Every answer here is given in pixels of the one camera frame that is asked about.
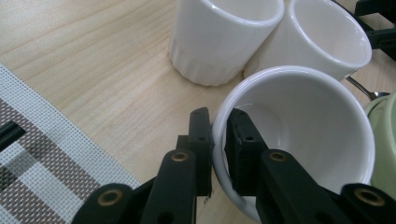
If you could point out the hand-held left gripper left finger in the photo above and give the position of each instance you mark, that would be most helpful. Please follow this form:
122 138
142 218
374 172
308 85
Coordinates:
204 155

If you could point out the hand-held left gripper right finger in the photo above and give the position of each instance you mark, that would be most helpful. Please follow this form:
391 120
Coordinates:
244 155

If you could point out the white cup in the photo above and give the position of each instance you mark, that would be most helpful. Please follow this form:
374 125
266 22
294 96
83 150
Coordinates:
320 34
211 46
311 124

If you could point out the green bowl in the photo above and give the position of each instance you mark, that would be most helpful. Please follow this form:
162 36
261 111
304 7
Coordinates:
387 140

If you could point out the grey white striped placemat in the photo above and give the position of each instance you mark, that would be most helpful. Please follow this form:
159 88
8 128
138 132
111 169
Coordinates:
46 186

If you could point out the metal spoon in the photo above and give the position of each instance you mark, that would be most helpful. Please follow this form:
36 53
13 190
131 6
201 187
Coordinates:
361 88

